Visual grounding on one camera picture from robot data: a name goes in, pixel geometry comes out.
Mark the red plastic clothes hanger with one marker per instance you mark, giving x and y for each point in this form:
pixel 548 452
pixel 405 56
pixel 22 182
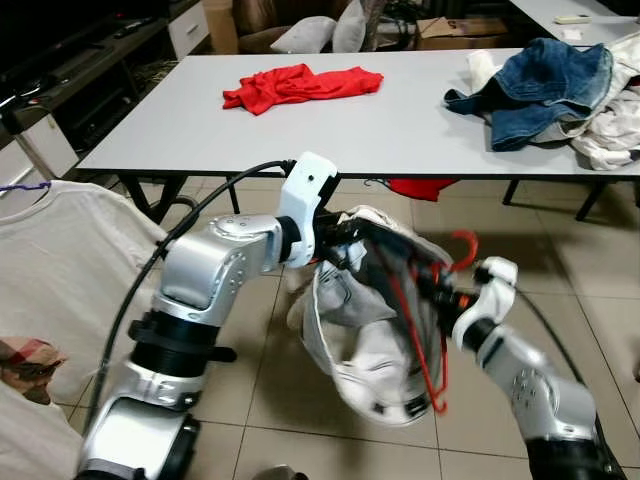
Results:
pixel 438 400

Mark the white shorts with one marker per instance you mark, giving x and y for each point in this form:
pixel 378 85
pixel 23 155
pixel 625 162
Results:
pixel 370 370

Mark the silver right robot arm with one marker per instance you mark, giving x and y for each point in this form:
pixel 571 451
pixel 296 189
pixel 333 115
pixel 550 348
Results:
pixel 530 390

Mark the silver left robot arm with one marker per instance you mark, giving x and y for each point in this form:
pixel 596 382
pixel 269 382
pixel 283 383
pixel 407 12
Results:
pixel 210 265

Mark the purple plastic clothes hanger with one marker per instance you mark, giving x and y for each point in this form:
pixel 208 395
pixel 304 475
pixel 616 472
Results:
pixel 25 187

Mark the red cloth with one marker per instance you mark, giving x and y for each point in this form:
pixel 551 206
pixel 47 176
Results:
pixel 420 188

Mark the red garment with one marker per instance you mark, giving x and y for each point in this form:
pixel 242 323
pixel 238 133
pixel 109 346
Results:
pixel 300 85

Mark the grey pillow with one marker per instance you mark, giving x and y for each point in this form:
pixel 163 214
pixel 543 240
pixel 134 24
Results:
pixel 303 35
pixel 350 28

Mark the blue denim jeans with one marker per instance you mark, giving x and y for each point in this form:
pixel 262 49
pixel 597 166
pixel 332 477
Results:
pixel 540 90

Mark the white cloth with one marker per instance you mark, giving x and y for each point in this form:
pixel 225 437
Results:
pixel 482 68

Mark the cream stitched garment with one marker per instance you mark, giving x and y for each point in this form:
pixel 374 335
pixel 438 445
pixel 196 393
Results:
pixel 610 135

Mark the brown armchair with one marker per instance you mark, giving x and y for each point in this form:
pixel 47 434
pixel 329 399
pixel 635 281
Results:
pixel 255 12

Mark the open cardboard box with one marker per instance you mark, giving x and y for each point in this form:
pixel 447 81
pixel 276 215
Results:
pixel 460 32

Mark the white drawer front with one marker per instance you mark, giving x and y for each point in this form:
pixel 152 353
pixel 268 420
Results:
pixel 190 28

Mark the white t-shirt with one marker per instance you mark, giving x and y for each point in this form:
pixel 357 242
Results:
pixel 70 260

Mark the white remote control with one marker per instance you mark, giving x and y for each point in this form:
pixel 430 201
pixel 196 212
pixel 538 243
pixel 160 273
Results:
pixel 572 19

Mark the black tv cabinet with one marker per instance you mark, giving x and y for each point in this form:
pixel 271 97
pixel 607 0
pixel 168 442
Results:
pixel 90 60

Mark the white table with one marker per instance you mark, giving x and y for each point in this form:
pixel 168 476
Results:
pixel 600 25

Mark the plaid fabric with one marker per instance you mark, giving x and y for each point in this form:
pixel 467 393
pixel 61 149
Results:
pixel 30 365

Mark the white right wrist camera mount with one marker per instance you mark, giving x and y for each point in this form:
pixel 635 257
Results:
pixel 490 295

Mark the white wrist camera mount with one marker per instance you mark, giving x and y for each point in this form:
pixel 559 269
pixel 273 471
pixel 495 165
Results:
pixel 490 295
pixel 305 195

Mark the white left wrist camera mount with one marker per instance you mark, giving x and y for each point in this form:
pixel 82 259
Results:
pixel 305 195

